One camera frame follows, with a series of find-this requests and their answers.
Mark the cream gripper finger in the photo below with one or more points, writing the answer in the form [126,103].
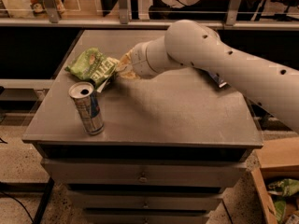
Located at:
[127,75]
[125,62]

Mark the green jalapeno chip bag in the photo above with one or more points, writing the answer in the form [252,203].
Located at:
[93,66]

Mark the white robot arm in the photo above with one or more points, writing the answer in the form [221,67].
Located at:
[272,86]

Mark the redbull can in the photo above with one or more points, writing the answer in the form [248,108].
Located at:
[85,100]

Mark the blue salt vinegar chip bag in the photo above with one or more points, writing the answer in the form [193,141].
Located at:
[219,81]

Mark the green chip bag in box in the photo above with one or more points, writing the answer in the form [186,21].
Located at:
[284,187]

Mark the grey drawer cabinet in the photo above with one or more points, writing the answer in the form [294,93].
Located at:
[189,138]

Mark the top drawer knob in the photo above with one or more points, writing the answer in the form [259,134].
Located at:
[142,178]

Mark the cardboard box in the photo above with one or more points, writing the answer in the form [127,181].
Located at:
[278,159]

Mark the metal railing frame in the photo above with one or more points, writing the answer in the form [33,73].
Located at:
[124,13]

